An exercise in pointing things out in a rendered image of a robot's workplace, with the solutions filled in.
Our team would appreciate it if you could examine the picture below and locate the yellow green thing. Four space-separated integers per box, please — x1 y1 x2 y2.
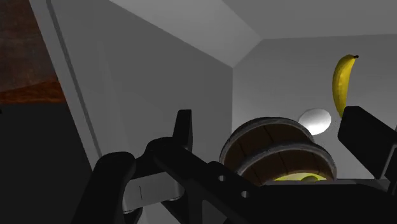
274 172 327 183

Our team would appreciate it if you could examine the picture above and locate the brown wooden barrel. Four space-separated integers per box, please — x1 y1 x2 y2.
219 116 338 187

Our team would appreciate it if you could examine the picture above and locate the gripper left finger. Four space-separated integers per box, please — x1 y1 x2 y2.
71 109 262 224

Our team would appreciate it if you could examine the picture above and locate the grey tall cabinet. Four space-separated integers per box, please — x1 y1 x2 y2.
29 0 233 174

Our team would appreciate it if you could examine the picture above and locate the white round thing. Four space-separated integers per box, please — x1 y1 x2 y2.
298 108 332 136

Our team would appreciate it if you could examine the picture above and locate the yellow banana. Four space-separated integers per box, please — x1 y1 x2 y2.
331 54 359 119

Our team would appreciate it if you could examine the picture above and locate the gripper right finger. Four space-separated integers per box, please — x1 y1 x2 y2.
337 106 397 193

